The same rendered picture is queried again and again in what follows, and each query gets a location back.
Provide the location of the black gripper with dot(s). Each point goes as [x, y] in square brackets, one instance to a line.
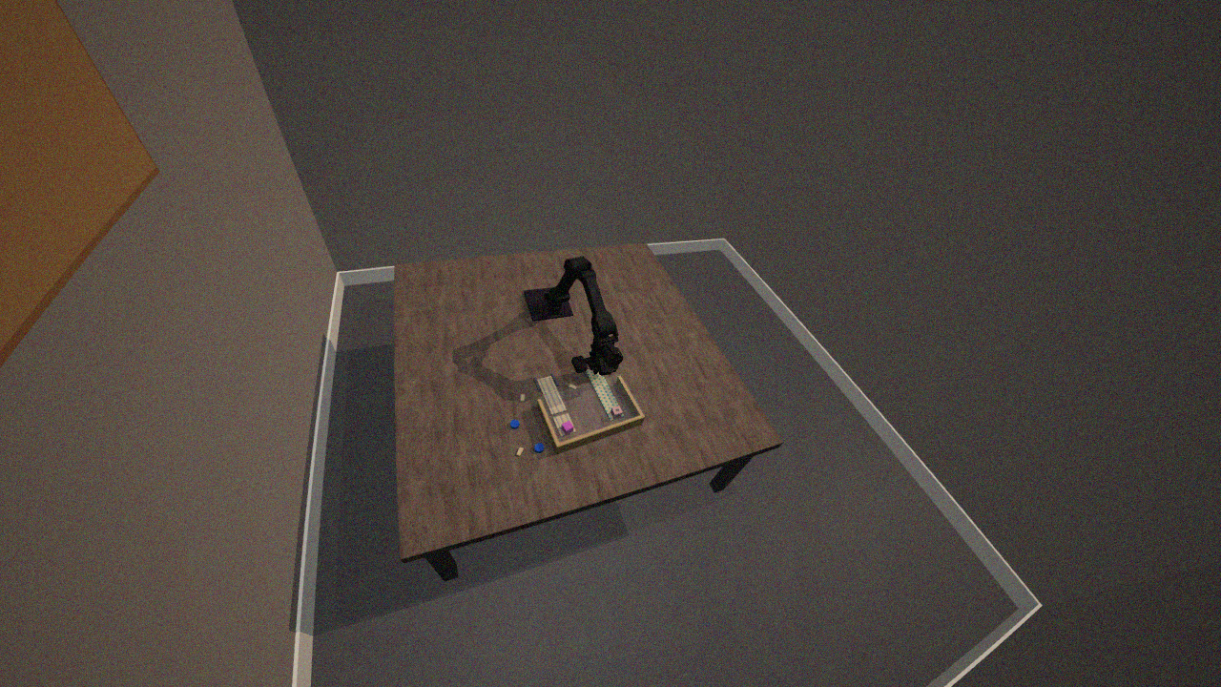
[580, 364]

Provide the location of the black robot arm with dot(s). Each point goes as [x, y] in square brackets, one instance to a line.
[602, 322]

